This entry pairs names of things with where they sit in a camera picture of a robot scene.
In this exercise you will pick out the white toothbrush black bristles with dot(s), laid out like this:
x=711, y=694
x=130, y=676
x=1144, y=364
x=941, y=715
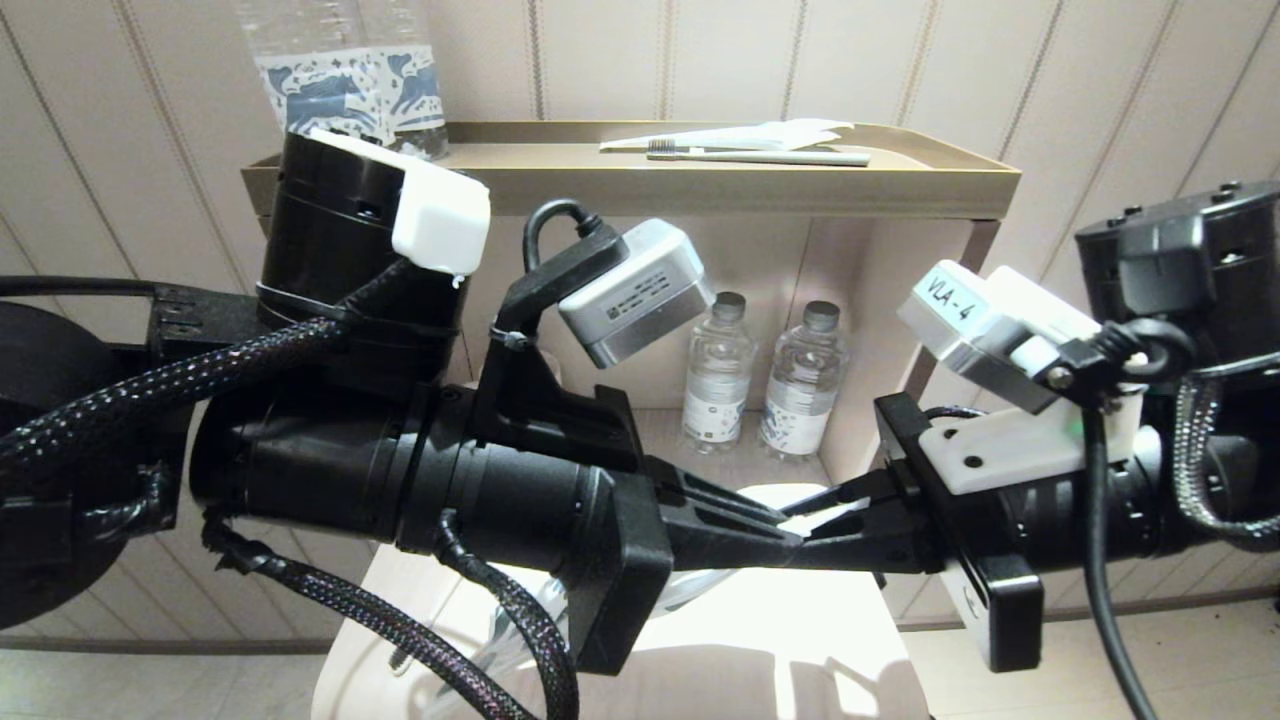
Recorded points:
x=399, y=661

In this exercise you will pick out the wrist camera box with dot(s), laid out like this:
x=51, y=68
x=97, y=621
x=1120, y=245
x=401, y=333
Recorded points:
x=640, y=295
x=980, y=330

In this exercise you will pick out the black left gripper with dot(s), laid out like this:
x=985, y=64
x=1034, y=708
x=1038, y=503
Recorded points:
x=620, y=580

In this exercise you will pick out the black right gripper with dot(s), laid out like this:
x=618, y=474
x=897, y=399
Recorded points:
x=995, y=610

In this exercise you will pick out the white paper wrapper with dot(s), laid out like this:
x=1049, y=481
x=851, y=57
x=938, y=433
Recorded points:
x=760, y=137

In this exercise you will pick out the small clear water bottle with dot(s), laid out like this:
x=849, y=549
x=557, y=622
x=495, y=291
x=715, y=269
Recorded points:
x=718, y=385
x=803, y=390

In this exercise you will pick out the large blue-label water bottle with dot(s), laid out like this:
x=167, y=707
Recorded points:
x=420, y=85
x=320, y=90

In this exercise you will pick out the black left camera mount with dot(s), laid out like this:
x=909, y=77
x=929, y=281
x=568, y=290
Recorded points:
x=540, y=410

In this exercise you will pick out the white blue horse-print bag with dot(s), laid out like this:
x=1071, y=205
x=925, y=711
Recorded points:
x=505, y=645

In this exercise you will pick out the beige open shelf cabinet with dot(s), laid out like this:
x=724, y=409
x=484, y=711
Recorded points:
x=850, y=300

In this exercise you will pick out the grey toothbrush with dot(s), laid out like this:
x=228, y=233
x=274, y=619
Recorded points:
x=790, y=158

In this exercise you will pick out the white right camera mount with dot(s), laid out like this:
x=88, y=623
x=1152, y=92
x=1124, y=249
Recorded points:
x=1020, y=450

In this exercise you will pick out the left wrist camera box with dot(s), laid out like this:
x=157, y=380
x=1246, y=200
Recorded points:
x=640, y=295

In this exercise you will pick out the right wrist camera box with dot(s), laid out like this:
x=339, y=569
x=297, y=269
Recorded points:
x=980, y=330

